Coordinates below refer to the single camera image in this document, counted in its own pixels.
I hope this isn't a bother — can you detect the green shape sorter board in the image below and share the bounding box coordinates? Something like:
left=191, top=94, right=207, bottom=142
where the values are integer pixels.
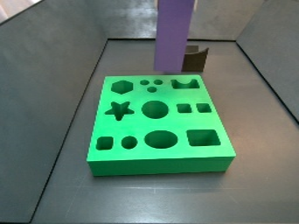
left=87, top=74, right=237, bottom=176

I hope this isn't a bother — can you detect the dark brown arch block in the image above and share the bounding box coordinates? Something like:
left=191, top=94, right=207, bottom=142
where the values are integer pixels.
left=182, top=45, right=210, bottom=72

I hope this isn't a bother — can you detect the purple tall rectangular block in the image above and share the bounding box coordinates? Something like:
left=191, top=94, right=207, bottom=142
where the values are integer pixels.
left=154, top=0, right=195, bottom=73

